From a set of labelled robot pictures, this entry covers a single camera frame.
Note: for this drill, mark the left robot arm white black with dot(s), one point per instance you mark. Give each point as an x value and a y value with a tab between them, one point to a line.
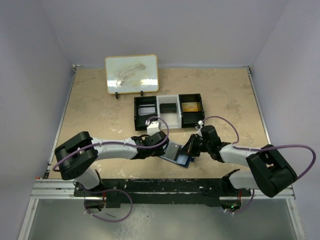
75	156

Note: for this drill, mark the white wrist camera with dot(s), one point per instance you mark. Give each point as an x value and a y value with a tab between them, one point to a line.
200	123
153	127

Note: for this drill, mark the aluminium frame rail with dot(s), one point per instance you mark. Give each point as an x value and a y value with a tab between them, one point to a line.
51	188

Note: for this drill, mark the black card case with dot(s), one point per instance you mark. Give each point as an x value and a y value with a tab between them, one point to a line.
168	108

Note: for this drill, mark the black tray compartment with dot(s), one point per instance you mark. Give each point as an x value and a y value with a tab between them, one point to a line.
139	121
190	119

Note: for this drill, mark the blue leather card holder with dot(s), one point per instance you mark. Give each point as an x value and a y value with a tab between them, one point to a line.
182	160

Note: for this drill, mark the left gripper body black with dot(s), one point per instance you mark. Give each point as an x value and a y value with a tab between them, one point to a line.
157	152

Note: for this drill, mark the black left tray compartment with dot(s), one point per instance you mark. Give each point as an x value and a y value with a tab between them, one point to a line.
139	121

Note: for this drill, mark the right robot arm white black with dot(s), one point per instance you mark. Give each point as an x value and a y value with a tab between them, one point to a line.
268	171

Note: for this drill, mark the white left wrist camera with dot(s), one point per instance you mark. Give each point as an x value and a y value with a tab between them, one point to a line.
153	127

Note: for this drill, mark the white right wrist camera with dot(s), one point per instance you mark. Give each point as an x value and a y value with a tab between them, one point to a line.
200	123

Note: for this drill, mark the black right tray compartment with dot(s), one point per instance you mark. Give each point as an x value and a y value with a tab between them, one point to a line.
190	119

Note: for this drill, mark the gold card in tray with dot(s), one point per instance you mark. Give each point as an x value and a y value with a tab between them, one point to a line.
190	107

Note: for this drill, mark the silver grey credit card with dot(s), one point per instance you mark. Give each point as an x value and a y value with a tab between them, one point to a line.
172	151

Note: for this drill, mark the white card in tray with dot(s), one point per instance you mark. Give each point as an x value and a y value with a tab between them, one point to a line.
146	109

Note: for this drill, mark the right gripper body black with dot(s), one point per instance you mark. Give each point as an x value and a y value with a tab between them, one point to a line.
205	146

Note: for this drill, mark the whiteboard with wooden frame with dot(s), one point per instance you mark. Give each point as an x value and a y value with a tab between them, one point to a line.
131	74

